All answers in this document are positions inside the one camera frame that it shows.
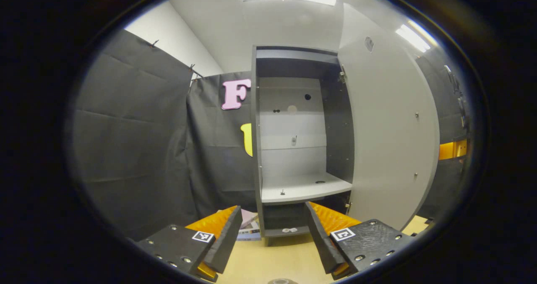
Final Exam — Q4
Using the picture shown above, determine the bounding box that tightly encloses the black backdrop cloth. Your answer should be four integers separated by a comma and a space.
69, 28, 468, 239

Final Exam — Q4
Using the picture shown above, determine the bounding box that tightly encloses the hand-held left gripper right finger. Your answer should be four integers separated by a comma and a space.
305, 201, 414, 281

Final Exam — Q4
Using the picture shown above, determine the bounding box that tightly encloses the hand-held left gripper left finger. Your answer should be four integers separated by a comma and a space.
137, 206, 243, 282

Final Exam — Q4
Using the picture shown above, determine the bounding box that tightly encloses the grey cabinet shelf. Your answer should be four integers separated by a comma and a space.
260, 172, 353, 205

